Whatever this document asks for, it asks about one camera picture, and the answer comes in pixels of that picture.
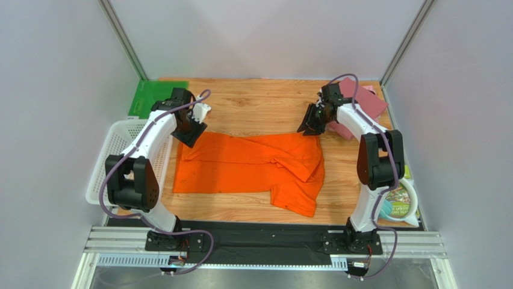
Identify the green cutting mat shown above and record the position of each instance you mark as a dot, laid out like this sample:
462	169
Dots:
149	92

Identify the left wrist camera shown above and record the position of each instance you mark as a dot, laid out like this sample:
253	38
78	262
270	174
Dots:
200	112

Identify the aluminium frame rail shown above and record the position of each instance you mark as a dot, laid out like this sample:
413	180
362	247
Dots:
114	258

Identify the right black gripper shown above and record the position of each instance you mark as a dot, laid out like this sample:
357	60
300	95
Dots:
314	120

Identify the folded maroon t shirt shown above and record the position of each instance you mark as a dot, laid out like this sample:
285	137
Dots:
372	105

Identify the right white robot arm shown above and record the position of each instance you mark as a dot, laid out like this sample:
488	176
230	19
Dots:
380	164

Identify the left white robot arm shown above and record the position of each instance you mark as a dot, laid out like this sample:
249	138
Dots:
130	182

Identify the orange t shirt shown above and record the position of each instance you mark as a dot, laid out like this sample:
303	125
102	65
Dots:
290	167

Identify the green picture book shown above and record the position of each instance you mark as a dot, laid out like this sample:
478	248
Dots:
405	201

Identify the teal headphones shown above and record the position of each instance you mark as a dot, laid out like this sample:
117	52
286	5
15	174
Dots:
386	211

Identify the white plastic basket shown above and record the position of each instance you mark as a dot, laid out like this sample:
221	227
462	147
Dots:
120	140

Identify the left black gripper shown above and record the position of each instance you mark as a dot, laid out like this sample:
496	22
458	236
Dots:
191	139

